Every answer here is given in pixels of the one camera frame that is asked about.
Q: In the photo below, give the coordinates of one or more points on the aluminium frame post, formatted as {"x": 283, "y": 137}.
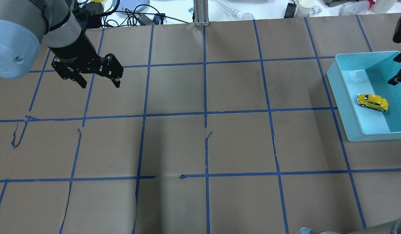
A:
{"x": 201, "y": 13}

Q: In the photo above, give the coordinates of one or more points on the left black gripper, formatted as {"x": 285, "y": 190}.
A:
{"x": 76, "y": 49}

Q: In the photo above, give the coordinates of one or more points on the teal plastic bin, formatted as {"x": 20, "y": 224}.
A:
{"x": 353, "y": 74}

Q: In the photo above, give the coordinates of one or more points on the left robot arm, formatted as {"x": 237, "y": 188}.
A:
{"x": 25, "y": 24}

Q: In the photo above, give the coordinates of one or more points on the paper cup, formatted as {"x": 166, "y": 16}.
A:
{"x": 304, "y": 8}

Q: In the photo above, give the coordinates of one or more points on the yellow beetle toy car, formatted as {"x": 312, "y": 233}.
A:
{"x": 372, "y": 101}

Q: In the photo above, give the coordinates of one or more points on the brown paper table cover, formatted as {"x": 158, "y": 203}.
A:
{"x": 229, "y": 130}

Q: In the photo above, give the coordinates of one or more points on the blue plate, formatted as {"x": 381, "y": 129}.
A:
{"x": 133, "y": 5}

